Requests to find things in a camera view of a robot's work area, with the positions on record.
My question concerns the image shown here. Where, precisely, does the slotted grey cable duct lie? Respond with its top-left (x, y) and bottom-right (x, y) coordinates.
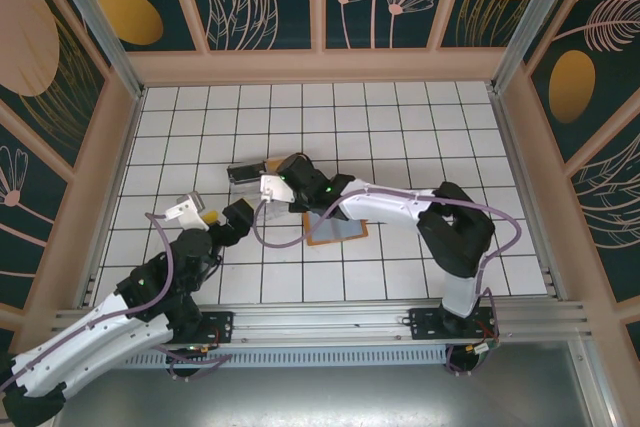
top-left (119, 349), bottom-right (450, 369)

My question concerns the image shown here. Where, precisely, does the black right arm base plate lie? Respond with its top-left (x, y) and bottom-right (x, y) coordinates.
top-left (408, 305), bottom-right (501, 344)

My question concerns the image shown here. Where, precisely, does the clear acrylic card organizer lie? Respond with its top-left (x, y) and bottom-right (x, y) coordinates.
top-left (225, 156), bottom-right (301, 222)

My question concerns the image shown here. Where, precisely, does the aluminium side rail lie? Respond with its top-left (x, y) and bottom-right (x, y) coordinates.
top-left (487, 84), bottom-right (569, 301)
top-left (74, 89), bottom-right (147, 309)

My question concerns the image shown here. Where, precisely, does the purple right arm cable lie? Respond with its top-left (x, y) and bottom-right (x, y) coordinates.
top-left (252, 185), bottom-right (524, 377)

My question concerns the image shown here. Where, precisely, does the aluminium front rail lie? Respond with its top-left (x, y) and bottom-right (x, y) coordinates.
top-left (47, 299), bottom-right (597, 349)

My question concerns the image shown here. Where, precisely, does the aluminium corner post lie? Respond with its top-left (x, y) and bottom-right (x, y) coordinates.
top-left (40, 0), bottom-right (147, 101)
top-left (490, 0), bottom-right (597, 94)

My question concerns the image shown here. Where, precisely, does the yellow connector with wires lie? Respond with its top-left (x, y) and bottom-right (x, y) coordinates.
top-left (464, 320), bottom-right (502, 359)

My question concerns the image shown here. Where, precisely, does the grey metal panel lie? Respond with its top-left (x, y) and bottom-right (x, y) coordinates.
top-left (49, 341), bottom-right (614, 427)

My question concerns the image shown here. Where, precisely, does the orange cork pad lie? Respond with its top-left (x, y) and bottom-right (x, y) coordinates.
top-left (301, 210), bottom-right (370, 249)

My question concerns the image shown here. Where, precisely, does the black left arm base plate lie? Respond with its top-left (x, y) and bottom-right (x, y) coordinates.
top-left (164, 310), bottom-right (236, 345)

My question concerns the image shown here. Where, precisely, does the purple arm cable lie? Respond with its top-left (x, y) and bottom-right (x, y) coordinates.
top-left (252, 185), bottom-right (524, 377)
top-left (0, 211), bottom-right (235, 382)

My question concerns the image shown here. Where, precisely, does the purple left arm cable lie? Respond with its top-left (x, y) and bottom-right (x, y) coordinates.
top-left (0, 211), bottom-right (235, 382)

